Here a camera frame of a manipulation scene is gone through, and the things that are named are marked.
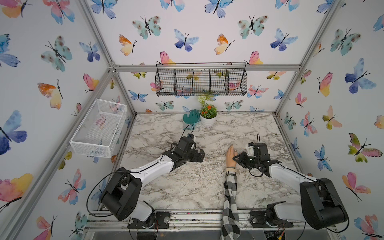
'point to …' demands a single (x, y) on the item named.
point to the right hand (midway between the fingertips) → (234, 157)
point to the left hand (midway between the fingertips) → (200, 152)
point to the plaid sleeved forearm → (230, 229)
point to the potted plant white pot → (208, 113)
